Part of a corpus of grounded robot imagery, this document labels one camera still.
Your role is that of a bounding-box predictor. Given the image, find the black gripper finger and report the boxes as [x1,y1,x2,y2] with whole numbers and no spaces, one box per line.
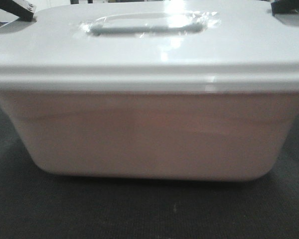
[9,0,37,20]
[271,0,299,15]

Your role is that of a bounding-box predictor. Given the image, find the white lidded plastic bin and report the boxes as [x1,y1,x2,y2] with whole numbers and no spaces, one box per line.
[0,0,299,181]

